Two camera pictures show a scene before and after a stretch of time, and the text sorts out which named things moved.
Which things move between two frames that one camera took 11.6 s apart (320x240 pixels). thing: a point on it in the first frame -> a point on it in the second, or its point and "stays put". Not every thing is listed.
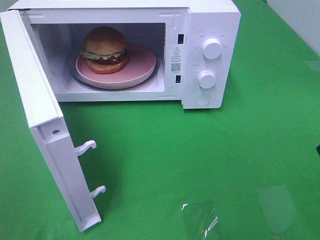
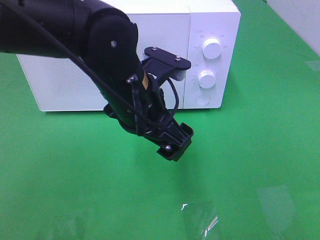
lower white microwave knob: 207,79 stays put
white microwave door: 44,116 -> 65,84
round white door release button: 203,99 stays put
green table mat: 249,170 stays put
